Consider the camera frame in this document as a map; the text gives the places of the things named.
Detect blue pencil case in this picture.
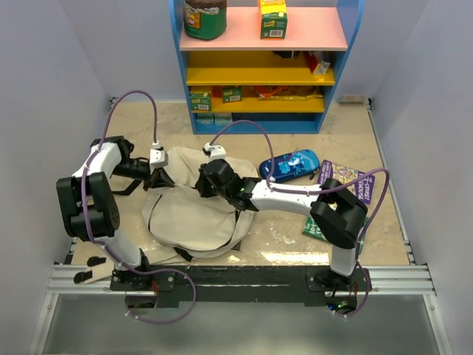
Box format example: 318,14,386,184
259,149,321,183

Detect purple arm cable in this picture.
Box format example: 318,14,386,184
81,89,198,325
208,118,391,319

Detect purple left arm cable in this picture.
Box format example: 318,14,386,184
81,89,198,325

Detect light blue box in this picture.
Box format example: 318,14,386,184
196,112,214,125
214,112,233,126

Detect small white pink eraser box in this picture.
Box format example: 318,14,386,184
336,95,370,104

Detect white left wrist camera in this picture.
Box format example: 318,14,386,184
149,141,169,171

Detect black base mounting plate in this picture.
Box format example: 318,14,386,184
110,266,372,308

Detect green box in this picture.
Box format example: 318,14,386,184
221,86,243,104
189,90,212,112

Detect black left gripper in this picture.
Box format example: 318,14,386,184
112,160,174,192

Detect blue colourful shelf unit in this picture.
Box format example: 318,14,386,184
169,1,365,135

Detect green box lower middle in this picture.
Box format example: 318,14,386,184
221,86,243,104

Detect green Treehouse book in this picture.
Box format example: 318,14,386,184
302,216,369,253

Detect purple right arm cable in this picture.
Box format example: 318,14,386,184
208,118,391,319

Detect green box lower left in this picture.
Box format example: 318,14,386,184
189,90,212,112

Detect aluminium frame rail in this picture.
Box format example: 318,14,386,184
28,104,452,354

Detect light blue box left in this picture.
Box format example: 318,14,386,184
196,112,214,125

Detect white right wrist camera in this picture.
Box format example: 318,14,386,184
203,143,227,163

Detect purple Treehouse book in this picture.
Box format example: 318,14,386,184
317,160,375,205

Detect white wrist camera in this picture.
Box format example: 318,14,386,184
149,141,169,171
203,143,227,163

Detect dark Tale of Two Cities book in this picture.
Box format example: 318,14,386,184
231,241,242,251

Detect green yellow carton top shelf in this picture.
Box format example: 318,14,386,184
258,0,287,39

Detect red white box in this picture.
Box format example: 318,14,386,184
304,51,330,75

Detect beige canvas backpack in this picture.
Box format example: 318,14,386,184
72,145,259,285

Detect green brown jar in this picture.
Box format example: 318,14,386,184
183,0,227,41

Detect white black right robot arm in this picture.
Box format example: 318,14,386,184
195,159,367,291

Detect orange yellow snack packets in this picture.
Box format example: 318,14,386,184
251,86,323,101

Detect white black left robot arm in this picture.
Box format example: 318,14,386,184
56,136,174,290

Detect light blue box right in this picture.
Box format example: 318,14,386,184
214,112,233,126

